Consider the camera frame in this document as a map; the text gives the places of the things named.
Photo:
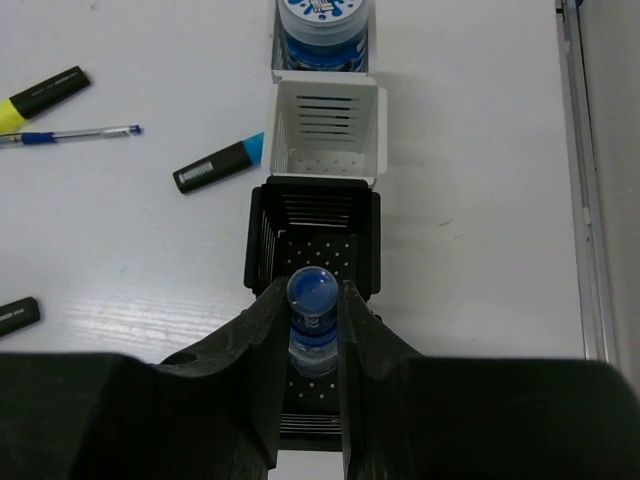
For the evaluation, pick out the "aluminium table edge rail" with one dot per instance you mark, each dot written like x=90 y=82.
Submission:
x=593 y=274

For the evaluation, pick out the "near white mesh container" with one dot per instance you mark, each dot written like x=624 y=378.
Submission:
x=327 y=125

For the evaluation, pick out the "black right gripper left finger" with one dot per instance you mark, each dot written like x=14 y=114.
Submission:
x=209 y=411

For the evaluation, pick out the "blue ballpoint pen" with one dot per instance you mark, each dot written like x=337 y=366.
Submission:
x=45 y=138

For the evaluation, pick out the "yellow highlighter marker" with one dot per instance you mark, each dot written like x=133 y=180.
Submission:
x=20 y=108

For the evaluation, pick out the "blue cleaning gel jar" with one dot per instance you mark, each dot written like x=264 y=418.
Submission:
x=324 y=36

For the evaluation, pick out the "orange highlighter marker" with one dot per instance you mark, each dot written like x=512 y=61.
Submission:
x=18 y=315

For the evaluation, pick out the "far black mesh container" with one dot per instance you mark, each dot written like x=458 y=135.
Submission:
x=296 y=222

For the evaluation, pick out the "far white mesh container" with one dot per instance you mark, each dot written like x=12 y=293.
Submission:
x=278 y=73

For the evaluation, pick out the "near black mesh container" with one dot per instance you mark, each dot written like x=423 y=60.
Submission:
x=332 y=412

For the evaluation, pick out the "black mesh container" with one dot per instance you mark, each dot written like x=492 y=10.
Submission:
x=296 y=222
x=332 y=412

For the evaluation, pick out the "white mesh container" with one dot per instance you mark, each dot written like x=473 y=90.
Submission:
x=278 y=73
x=327 y=125

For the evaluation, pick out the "blue highlighter marker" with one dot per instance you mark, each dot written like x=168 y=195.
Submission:
x=229 y=161

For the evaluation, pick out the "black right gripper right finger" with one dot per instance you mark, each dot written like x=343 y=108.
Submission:
x=405 y=415

